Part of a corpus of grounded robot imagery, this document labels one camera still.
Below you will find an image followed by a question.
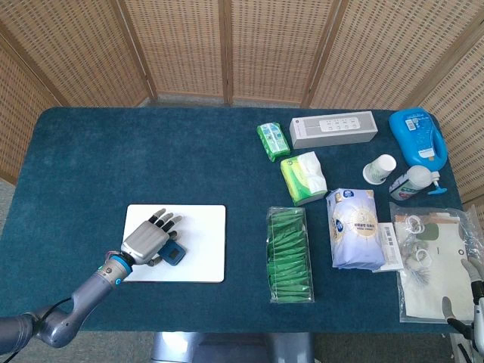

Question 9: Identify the wooden rattan folding screen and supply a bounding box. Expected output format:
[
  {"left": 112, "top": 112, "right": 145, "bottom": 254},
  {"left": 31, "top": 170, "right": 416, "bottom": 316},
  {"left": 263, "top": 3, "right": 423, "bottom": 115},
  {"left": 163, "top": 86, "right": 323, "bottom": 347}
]
[{"left": 0, "top": 0, "right": 484, "bottom": 205}]

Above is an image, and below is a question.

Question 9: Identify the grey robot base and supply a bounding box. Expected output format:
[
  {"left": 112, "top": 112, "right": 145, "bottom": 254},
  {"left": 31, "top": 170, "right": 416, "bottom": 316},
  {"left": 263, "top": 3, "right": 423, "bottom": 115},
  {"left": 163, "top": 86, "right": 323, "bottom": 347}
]
[{"left": 150, "top": 331, "right": 315, "bottom": 363}]

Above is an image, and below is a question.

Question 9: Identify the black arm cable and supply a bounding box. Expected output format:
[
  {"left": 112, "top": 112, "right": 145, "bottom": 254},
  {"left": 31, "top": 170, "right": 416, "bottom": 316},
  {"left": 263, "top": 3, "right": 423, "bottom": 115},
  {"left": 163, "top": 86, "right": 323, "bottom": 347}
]
[{"left": 0, "top": 296, "right": 73, "bottom": 360}]

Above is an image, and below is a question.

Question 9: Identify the green facial tissue pack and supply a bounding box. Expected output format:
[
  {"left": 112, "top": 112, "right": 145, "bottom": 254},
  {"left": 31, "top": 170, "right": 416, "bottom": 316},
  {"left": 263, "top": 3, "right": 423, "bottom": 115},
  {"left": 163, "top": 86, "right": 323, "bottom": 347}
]
[{"left": 280, "top": 150, "right": 328, "bottom": 206}]

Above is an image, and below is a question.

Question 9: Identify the clear box of green sachets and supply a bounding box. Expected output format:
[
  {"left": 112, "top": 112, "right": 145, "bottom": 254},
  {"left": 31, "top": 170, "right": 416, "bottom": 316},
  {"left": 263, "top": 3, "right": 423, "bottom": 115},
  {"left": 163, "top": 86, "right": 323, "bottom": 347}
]
[{"left": 266, "top": 206, "right": 315, "bottom": 305}]

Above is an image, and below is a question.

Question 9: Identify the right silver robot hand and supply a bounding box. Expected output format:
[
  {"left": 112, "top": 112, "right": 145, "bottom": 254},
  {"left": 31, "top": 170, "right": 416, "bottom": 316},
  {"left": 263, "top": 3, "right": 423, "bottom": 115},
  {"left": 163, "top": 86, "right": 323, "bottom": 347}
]
[{"left": 442, "top": 258, "right": 484, "bottom": 341}]

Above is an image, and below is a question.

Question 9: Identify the blue detergent bottle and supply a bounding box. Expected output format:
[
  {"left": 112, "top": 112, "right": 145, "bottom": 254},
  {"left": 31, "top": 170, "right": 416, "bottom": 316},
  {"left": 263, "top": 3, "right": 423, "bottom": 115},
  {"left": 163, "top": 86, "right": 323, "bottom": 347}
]
[{"left": 389, "top": 107, "right": 449, "bottom": 167}]

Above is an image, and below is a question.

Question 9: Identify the grey power strip box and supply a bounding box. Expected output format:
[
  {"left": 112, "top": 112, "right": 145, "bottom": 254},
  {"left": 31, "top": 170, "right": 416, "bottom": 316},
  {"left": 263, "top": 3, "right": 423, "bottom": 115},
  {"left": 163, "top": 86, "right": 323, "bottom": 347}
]
[{"left": 289, "top": 110, "right": 379, "bottom": 150}]

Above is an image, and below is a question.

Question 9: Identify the white barcode label card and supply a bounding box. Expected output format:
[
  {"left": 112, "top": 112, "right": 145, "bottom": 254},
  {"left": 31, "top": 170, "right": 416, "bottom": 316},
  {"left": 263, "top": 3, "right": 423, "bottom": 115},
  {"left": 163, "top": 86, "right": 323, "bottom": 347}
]
[{"left": 372, "top": 222, "right": 405, "bottom": 274}]

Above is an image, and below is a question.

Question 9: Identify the white paper cup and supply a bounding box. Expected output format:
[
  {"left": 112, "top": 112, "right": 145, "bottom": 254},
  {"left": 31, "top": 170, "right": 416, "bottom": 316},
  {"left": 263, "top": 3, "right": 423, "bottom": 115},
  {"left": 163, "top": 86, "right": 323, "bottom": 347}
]
[{"left": 362, "top": 154, "right": 397, "bottom": 185}]

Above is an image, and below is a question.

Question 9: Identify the white blue refill pouch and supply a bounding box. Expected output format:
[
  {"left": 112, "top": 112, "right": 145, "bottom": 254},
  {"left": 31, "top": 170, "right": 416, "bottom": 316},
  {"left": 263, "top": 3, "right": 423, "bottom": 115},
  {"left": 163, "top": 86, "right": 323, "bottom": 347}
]
[{"left": 325, "top": 188, "right": 386, "bottom": 271}]

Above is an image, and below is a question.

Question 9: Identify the white pump dispenser bottle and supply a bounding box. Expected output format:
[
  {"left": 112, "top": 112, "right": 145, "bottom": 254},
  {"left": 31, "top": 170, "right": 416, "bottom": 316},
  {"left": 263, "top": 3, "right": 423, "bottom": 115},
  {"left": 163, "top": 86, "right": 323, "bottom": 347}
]
[{"left": 389, "top": 165, "right": 449, "bottom": 202}]

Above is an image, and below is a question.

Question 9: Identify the blue board eraser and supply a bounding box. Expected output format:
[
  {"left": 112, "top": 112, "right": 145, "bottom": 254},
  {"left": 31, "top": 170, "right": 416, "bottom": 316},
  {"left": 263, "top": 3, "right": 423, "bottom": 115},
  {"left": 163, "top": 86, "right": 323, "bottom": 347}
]
[{"left": 157, "top": 241, "right": 186, "bottom": 267}]

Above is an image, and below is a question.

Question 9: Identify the dark blue table cloth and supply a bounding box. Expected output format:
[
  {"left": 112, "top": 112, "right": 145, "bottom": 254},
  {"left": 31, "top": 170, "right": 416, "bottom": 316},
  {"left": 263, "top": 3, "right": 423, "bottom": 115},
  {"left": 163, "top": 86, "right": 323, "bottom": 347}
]
[{"left": 0, "top": 106, "right": 467, "bottom": 334}]

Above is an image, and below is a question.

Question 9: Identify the clear plastic zip bag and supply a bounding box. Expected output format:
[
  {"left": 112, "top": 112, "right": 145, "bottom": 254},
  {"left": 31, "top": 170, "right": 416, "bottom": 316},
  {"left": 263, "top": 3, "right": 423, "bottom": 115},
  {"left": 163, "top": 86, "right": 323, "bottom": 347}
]
[{"left": 388, "top": 201, "right": 484, "bottom": 324}]

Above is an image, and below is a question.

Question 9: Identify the white drawing board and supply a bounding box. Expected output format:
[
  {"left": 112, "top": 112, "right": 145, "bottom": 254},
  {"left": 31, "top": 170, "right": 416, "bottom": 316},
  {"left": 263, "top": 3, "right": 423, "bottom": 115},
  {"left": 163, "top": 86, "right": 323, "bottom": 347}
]
[{"left": 121, "top": 204, "right": 227, "bottom": 284}]

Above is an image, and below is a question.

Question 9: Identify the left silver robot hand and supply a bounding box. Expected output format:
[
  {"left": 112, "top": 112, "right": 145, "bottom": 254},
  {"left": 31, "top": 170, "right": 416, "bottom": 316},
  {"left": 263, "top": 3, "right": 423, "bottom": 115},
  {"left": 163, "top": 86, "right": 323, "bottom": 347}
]
[{"left": 119, "top": 206, "right": 183, "bottom": 266}]

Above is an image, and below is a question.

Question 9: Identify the green wet wipes pack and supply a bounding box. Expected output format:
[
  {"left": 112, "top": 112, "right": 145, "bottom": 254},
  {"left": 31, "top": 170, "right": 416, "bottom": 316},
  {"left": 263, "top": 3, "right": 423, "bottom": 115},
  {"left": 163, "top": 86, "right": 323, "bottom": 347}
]
[{"left": 256, "top": 122, "right": 291, "bottom": 163}]

